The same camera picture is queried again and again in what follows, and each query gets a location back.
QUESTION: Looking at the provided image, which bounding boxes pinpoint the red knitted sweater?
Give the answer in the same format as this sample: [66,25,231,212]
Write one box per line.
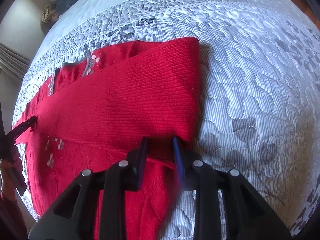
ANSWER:
[17,37,201,239]

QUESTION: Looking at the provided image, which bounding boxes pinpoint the dark blue folded clothes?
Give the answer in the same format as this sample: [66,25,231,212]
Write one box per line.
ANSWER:
[56,0,77,16]

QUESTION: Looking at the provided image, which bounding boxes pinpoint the person's left hand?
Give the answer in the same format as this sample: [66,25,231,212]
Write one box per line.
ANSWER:
[0,144,23,201]

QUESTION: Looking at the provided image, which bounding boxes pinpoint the grey window curtain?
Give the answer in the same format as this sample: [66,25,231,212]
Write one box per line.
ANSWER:
[0,44,30,82]

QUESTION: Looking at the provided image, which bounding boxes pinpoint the patterned fabric pile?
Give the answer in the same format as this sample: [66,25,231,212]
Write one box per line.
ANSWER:
[41,0,60,23]

